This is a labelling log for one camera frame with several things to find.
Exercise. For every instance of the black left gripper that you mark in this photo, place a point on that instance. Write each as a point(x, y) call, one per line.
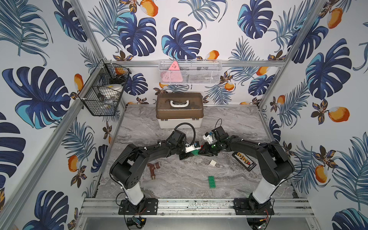
point(183, 153)

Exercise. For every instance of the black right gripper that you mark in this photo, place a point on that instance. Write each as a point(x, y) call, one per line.
point(205, 150)

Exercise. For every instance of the small white lego brick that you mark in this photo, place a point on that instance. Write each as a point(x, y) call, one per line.
point(213, 163)

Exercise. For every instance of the green lego brick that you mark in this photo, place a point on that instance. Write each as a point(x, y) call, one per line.
point(195, 152)
point(212, 183)

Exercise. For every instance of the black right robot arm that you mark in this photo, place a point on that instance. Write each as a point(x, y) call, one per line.
point(275, 165)

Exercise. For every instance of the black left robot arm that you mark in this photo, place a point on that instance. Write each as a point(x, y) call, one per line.
point(131, 163)

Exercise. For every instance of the brown lidded storage box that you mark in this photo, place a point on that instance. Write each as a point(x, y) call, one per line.
point(173, 109)

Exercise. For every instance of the pink triangle card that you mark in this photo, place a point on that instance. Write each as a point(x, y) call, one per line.
point(172, 75)

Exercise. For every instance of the white object in basket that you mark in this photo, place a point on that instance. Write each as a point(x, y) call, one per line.
point(109, 91)

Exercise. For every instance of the white mesh wall basket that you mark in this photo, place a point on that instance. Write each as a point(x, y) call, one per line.
point(195, 71)

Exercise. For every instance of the black wire basket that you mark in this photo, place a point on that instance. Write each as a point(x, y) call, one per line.
point(104, 74)

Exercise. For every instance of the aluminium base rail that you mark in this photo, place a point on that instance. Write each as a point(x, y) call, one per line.
point(190, 207)

